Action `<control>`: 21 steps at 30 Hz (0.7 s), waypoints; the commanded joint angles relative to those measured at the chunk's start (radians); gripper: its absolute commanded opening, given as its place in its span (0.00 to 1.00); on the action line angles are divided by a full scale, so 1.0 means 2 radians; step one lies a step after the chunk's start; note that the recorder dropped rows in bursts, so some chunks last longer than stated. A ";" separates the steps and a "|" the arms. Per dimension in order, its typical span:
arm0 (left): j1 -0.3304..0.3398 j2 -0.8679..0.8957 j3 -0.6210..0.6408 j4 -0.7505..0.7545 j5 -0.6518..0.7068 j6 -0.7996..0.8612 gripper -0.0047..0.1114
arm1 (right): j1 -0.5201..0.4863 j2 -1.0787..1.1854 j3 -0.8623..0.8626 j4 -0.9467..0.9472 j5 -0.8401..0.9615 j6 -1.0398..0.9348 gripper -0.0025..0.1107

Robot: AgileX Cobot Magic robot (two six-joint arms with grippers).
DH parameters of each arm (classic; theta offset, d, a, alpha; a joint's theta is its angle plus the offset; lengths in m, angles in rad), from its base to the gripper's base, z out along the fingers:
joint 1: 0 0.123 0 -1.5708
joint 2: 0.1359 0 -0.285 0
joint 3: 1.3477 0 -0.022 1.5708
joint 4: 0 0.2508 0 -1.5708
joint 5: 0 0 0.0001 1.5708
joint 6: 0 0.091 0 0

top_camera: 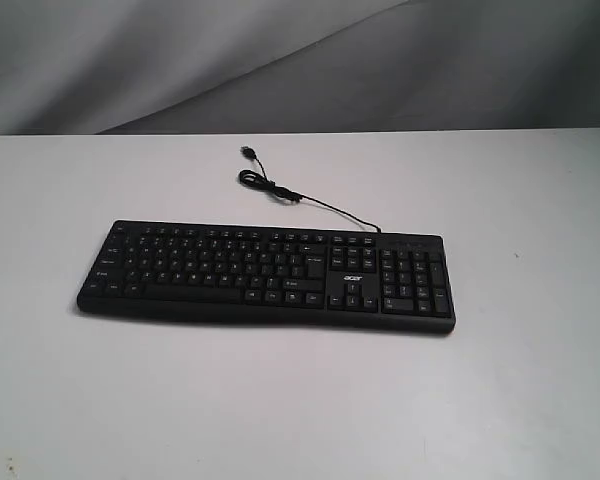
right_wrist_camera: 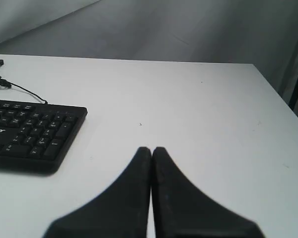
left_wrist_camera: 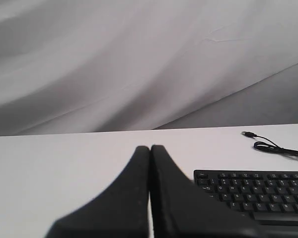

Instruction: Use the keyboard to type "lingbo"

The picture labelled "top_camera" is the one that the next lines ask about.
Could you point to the grey backdrop cloth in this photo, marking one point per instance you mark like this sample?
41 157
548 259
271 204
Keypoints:
167 67

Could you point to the black acer keyboard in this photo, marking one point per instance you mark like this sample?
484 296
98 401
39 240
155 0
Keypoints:
248 275

